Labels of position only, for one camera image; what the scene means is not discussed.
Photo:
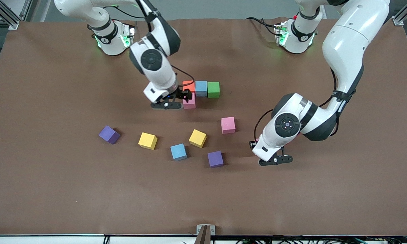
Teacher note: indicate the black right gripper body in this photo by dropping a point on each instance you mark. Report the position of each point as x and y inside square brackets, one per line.
[180, 94]

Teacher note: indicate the orange foam cube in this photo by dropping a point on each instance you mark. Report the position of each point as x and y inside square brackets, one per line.
[189, 84]

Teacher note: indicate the blue foam cube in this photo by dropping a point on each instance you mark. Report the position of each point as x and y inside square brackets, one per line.
[178, 151]
[201, 88]

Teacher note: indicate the green foam cube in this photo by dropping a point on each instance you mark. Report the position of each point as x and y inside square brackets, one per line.
[213, 89]

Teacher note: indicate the yellow foam cube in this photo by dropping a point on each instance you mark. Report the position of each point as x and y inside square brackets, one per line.
[198, 138]
[147, 141]

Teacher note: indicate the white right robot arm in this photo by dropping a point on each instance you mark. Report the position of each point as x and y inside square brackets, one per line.
[162, 78]

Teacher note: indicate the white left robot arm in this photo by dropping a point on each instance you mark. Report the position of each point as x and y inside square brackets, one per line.
[345, 44]

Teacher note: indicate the purple foam cube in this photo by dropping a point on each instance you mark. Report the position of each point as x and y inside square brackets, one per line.
[215, 159]
[109, 134]

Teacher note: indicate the brown table mat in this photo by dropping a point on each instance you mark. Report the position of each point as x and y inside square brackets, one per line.
[88, 189]

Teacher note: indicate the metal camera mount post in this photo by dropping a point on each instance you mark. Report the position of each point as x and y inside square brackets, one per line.
[205, 234]

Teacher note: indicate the aluminium frame post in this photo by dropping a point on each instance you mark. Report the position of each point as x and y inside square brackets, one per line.
[401, 18]
[6, 15]

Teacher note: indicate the white table front rail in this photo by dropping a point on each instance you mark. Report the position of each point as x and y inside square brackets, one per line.
[54, 240]

